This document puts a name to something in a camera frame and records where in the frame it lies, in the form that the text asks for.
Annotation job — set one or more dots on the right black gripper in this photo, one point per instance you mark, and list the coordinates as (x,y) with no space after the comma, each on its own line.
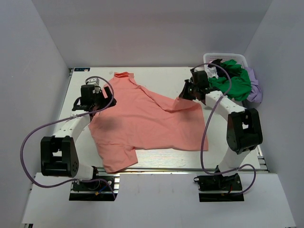
(185,94)

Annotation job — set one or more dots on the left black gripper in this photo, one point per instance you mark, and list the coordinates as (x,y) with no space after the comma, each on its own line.
(99,93)

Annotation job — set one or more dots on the salmon pink t shirt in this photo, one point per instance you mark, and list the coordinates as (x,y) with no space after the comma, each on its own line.
(142,119)

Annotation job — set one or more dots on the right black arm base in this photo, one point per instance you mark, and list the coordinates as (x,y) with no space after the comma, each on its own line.
(219,188)

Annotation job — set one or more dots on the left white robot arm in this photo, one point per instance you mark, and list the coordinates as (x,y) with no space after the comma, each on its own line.
(58,152)

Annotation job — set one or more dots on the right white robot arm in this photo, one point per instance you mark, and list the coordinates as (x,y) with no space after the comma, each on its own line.
(244,132)

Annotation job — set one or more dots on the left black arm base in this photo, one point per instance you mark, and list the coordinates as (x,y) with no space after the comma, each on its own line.
(104,189)

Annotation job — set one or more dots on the white t shirt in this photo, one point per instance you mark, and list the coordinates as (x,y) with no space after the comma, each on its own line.
(212,72)

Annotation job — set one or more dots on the black t shirt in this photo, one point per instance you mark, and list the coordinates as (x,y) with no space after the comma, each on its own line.
(230,66)

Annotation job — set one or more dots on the blue table label sticker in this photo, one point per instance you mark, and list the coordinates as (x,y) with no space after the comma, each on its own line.
(81,69)

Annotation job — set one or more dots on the green t shirt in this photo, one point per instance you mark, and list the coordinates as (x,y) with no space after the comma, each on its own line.
(240,88)

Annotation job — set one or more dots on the white plastic laundry basket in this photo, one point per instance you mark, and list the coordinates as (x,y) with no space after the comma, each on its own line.
(240,59)

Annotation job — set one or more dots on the lavender t shirt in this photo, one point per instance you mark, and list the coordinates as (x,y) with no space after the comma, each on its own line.
(255,94)

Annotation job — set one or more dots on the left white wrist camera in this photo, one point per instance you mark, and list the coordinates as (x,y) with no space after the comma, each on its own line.
(92,81)

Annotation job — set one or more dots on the aluminium table edge rail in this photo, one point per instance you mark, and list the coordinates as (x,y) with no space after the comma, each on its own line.
(141,170)

